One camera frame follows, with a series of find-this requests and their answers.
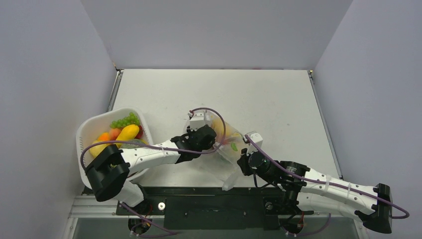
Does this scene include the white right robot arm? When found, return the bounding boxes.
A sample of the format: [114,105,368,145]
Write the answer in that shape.
[237,148,392,234]

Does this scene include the green fake grapes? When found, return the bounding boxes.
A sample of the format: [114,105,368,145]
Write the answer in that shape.
[109,112,141,129]

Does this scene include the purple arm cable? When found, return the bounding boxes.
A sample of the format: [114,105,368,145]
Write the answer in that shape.
[244,134,411,220]
[80,107,227,172]

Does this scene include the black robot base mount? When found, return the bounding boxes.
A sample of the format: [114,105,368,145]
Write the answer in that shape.
[133,187,303,230]

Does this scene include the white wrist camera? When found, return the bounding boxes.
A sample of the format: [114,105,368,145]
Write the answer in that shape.
[244,131,263,154]
[188,110,209,131]

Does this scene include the clear printed plastic bag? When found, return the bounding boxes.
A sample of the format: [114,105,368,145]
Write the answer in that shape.
[185,110,247,191]

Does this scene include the green fake melon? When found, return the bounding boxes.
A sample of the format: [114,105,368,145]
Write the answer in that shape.
[120,139,149,149]

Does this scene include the white plastic basket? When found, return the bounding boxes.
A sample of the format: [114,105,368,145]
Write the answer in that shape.
[76,107,154,189]

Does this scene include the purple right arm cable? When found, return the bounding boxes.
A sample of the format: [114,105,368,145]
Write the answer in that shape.
[244,134,411,220]

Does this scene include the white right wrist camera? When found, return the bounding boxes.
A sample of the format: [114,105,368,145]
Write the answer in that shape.
[244,131,263,154]

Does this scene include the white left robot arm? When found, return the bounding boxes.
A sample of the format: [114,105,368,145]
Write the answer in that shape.
[84,125,217,214]

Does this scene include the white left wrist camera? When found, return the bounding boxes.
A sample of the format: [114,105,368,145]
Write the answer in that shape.
[188,110,209,131]

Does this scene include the orange fake fruit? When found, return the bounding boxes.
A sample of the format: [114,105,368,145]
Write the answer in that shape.
[97,132,110,142]

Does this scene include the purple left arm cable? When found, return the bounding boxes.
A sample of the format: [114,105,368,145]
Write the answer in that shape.
[80,107,227,172]

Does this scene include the yellow fake lemon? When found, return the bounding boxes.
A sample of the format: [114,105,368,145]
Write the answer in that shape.
[89,143,110,159]

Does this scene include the fake peach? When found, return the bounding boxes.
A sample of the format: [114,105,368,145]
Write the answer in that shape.
[108,128,121,140]

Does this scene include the red fake apple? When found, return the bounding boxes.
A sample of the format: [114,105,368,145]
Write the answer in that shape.
[135,125,143,139]

